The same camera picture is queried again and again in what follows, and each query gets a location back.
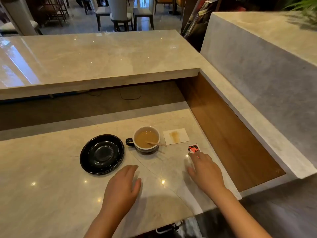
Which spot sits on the white-backed dining chair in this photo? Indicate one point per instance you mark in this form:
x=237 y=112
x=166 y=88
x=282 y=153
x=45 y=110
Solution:
x=120 y=13

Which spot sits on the cushioned chair seat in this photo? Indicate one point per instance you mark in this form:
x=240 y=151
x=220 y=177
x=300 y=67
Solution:
x=8 y=26

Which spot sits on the dark wooden slatted chair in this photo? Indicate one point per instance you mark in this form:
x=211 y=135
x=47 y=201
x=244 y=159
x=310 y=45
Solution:
x=55 y=8

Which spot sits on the black glossy saucer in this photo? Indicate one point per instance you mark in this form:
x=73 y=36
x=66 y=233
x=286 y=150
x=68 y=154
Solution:
x=102 y=154

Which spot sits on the person's right forearm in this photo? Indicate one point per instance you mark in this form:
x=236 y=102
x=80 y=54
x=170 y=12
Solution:
x=237 y=215

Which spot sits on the black cup of coffee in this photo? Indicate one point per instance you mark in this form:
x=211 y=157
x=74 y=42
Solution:
x=146 y=140

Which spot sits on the person's right thumb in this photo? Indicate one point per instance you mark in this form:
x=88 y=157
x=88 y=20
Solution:
x=191 y=172

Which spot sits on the chair with orange seat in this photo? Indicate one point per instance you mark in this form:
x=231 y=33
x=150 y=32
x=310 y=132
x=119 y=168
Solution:
x=168 y=3

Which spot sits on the person's left thumb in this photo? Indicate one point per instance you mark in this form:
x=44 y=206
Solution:
x=137 y=185

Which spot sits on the dark chair with grey seat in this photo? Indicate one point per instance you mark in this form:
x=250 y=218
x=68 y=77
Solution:
x=102 y=12

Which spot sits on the rack of magazines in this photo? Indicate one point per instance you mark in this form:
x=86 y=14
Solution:
x=198 y=19

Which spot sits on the stained white paper napkin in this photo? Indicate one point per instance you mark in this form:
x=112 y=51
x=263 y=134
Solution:
x=176 y=136

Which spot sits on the green potted plant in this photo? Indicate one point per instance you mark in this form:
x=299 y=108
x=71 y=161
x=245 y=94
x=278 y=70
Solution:
x=303 y=4

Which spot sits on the wooden stir stick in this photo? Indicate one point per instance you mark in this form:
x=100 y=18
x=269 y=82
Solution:
x=156 y=144

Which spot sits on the red and white sachet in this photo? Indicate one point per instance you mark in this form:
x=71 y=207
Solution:
x=193 y=148

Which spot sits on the dark stool with grey seat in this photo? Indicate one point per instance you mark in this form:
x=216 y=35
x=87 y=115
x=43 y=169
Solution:
x=143 y=13

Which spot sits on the person's left hand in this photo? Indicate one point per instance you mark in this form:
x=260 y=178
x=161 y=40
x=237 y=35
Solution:
x=120 y=193

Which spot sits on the person's right hand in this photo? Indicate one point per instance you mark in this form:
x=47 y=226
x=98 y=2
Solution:
x=205 y=174

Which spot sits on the person's left forearm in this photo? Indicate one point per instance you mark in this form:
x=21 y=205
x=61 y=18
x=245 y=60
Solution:
x=104 y=225

